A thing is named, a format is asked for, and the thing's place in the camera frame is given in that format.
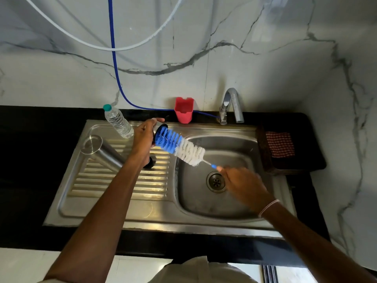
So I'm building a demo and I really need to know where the person's left hand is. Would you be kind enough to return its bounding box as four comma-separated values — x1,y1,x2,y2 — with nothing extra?
128,117,166,170

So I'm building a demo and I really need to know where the person's right hand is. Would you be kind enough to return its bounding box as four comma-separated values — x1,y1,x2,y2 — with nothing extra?
216,165,280,217

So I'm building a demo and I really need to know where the steel flask cup lid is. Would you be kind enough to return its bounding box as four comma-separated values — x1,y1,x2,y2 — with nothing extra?
150,118,169,146

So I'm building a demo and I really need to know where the blue white bottle brush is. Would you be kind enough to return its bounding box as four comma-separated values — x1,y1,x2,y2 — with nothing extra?
154,126,218,170

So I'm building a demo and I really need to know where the steel flask bottle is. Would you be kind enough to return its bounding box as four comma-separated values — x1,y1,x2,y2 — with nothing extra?
80,134,127,174

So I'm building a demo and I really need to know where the person's right forearm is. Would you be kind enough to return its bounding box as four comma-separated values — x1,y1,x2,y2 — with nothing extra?
260,202,377,283

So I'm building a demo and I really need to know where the person's left forearm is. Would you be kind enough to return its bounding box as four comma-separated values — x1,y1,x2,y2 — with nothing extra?
42,156,146,283

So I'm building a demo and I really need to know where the clear plastic water bottle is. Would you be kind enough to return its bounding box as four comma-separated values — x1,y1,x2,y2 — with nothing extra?
102,104,135,140

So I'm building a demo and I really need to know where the metal sink drain strainer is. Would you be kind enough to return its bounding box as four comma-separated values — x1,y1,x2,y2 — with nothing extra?
206,171,227,194

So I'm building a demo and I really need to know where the red plastic brush holder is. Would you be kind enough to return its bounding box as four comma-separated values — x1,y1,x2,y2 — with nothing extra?
174,97,195,125

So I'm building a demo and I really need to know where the red checkered cloth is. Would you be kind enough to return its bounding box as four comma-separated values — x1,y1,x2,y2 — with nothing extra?
265,131,296,159

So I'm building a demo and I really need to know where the dark woven tray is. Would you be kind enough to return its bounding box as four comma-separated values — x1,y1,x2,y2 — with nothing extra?
256,113,327,176

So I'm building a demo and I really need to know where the chrome sink faucet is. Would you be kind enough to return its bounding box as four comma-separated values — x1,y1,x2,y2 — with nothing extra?
218,87,245,126

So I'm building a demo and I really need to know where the stainless steel sink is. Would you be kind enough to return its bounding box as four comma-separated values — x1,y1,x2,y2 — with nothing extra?
42,119,298,240

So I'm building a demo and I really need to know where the dark striped floor grate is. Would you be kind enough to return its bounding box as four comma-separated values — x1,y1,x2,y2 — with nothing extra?
262,264,279,283

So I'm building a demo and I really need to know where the red white thread bracelet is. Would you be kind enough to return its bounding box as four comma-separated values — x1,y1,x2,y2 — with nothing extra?
258,199,281,219

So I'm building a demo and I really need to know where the white hose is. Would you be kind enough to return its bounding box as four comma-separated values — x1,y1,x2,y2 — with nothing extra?
22,0,185,52

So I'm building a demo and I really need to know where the blue hose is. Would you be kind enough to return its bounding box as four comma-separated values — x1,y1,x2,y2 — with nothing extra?
107,0,221,120

